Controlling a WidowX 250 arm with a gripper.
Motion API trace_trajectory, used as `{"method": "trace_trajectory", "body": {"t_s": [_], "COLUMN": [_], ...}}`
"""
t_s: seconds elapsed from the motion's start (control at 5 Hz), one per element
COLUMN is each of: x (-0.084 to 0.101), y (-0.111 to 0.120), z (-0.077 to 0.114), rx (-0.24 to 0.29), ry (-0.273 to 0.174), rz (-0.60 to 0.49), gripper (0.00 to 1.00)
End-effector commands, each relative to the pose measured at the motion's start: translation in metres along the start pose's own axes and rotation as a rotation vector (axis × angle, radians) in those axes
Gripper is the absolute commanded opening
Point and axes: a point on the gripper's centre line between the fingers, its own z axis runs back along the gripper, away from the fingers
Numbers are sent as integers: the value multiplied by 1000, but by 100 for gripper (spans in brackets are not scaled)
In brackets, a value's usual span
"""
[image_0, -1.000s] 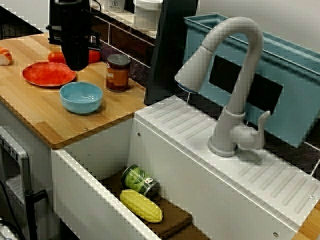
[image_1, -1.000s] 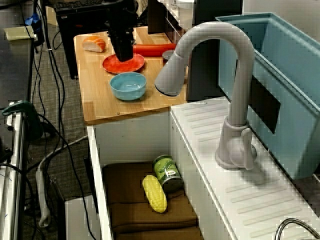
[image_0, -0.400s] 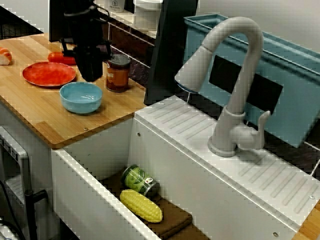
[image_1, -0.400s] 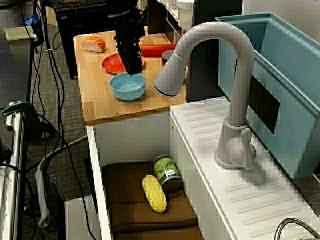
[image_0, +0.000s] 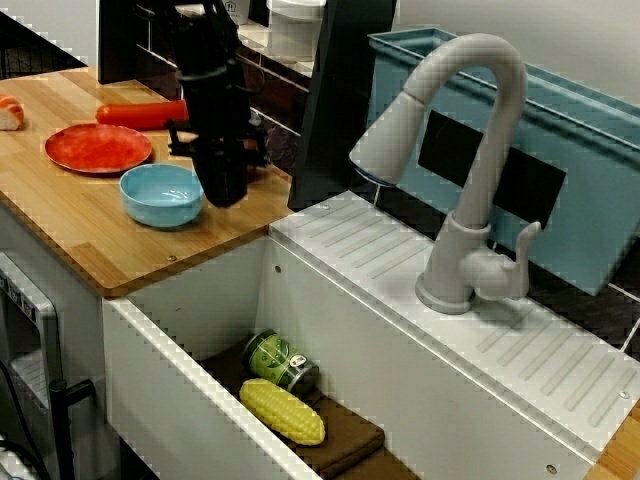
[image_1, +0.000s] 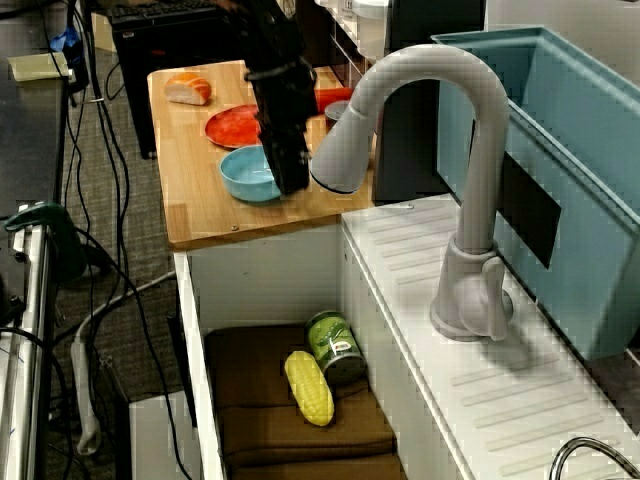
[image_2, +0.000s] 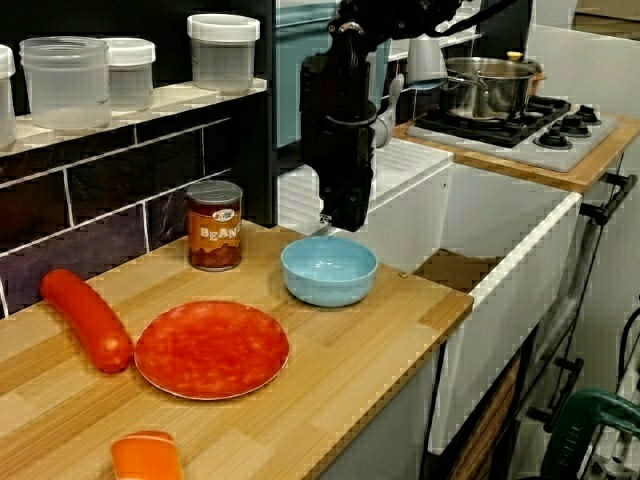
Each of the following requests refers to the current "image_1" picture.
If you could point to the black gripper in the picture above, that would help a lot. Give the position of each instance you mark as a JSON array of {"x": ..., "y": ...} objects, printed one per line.
[{"x": 282, "y": 100}]

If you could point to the light blue bowl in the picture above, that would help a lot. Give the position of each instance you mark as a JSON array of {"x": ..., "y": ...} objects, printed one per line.
[{"x": 245, "y": 175}]

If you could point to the red plate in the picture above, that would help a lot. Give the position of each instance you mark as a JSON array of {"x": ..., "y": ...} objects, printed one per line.
[{"x": 232, "y": 127}]

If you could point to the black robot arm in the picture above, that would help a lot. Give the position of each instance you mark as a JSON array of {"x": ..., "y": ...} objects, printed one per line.
[{"x": 265, "y": 35}]

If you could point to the red toy sausage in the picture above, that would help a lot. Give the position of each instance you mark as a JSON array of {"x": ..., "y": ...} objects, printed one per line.
[{"x": 335, "y": 97}]

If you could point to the orange and white toy sushi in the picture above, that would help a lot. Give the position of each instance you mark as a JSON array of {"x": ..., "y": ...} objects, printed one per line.
[{"x": 187, "y": 89}]

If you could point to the dark shelf side panel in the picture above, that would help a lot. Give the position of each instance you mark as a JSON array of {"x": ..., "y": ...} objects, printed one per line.
[{"x": 415, "y": 130}]

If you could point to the green peas can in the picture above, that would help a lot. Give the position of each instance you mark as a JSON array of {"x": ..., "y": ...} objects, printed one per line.
[{"x": 335, "y": 345}]

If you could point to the grey toy faucet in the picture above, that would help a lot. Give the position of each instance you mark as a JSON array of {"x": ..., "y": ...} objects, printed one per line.
[{"x": 480, "y": 150}]

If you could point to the brown folded cloth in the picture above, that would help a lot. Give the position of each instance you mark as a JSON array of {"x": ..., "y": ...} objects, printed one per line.
[{"x": 250, "y": 360}]

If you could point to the yellow toy corn cob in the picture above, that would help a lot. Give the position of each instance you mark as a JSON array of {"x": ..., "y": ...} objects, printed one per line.
[{"x": 310, "y": 390}]

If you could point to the green metal clamp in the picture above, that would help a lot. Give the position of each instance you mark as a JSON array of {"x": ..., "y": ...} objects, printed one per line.
[{"x": 60, "y": 235}]

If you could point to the teal plastic bin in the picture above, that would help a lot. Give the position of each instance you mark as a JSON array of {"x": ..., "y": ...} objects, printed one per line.
[{"x": 590, "y": 210}]

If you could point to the white box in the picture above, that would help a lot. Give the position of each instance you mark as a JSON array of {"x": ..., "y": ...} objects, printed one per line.
[{"x": 160, "y": 440}]

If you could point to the white power strip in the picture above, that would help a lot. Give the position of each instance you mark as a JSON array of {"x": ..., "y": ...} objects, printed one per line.
[{"x": 82, "y": 390}]

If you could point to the white toy sink unit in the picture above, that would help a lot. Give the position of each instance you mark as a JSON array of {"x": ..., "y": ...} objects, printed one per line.
[{"x": 500, "y": 400}]

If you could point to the metal table frame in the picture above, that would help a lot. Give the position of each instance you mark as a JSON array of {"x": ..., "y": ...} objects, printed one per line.
[{"x": 30, "y": 350}]

